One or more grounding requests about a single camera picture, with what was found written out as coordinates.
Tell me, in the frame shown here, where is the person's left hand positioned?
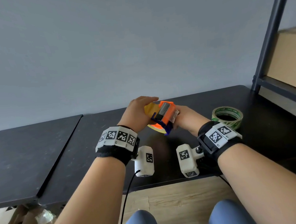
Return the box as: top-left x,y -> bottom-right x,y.
116,94 -> 163,135

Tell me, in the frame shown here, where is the person's right hand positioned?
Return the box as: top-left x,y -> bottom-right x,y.
171,102 -> 212,140

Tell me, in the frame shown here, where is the orange tape dispenser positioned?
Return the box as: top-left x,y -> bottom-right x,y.
149,99 -> 180,137

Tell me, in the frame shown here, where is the yellow tape roll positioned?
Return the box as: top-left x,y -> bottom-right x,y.
144,101 -> 167,136

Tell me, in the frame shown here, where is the person's left forearm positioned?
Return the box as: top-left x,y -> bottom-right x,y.
30,154 -> 132,224

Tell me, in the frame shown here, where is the person's right forearm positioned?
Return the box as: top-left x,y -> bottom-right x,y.
216,137 -> 296,224

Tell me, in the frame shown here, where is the right wristband with marker tags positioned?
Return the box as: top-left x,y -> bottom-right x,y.
196,118 -> 245,163

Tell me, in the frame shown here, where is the wristband with marker tags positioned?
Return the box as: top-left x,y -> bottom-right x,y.
196,118 -> 245,163
92,123 -> 143,169

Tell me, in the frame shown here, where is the green tape roll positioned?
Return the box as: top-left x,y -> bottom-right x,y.
211,104 -> 245,132

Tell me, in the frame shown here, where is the left wristband with marker tags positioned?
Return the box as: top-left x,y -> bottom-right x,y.
92,123 -> 143,169

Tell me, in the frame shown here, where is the dark metal shelf rack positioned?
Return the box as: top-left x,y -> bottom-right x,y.
241,0 -> 296,118

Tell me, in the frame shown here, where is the person's right leg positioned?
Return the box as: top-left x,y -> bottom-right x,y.
206,196 -> 259,224

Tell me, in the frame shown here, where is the brown cardboard box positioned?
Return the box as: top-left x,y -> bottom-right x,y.
262,26 -> 296,98

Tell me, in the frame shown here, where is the crumpled clear plastic wrap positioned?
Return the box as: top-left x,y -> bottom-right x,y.
34,208 -> 57,224

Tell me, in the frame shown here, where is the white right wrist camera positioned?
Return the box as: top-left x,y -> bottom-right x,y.
175,142 -> 207,179

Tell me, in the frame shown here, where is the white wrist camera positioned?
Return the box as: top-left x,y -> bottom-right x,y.
130,145 -> 156,178
175,142 -> 207,179

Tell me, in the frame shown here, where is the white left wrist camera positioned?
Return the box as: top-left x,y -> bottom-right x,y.
130,145 -> 156,178

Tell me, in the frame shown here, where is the black cable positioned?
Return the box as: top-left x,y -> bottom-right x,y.
110,169 -> 147,224

